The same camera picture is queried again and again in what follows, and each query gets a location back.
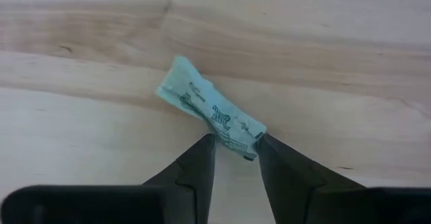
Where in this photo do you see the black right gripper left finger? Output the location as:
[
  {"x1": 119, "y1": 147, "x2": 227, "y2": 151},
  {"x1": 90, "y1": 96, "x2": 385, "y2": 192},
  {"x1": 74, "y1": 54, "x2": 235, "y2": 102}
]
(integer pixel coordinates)
[{"x1": 0, "y1": 133, "x2": 216, "y2": 224}]

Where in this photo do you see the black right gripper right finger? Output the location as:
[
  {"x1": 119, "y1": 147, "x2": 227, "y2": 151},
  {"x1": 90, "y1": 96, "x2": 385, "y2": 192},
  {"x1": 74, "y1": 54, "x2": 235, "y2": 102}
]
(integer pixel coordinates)
[{"x1": 257, "y1": 133, "x2": 431, "y2": 224}]

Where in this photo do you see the green stevia packet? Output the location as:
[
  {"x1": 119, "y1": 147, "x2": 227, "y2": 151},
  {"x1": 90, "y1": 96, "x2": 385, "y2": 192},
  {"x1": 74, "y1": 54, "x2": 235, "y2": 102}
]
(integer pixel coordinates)
[{"x1": 155, "y1": 54, "x2": 267, "y2": 161}]

